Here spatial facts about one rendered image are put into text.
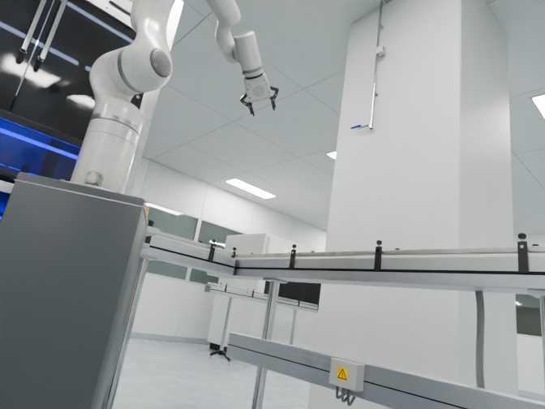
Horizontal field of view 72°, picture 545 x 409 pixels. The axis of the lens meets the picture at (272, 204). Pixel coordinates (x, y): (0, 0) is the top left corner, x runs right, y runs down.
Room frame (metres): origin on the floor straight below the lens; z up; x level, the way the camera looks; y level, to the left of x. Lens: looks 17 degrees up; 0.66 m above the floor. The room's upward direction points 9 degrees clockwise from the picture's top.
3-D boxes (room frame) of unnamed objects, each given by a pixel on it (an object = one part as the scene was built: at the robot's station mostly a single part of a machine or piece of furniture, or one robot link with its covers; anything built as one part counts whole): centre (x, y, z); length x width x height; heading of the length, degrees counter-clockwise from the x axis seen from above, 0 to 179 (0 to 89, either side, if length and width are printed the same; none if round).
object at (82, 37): (1.39, 0.82, 1.51); 0.43 x 0.01 x 0.59; 130
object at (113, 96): (0.89, 0.45, 1.16); 0.19 x 0.12 x 0.24; 59
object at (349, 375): (1.49, -0.37, 0.50); 0.12 x 0.05 x 0.09; 40
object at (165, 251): (1.91, 0.45, 0.92); 0.69 x 0.15 x 0.16; 130
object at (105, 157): (0.88, 0.42, 0.95); 0.19 x 0.19 x 0.18
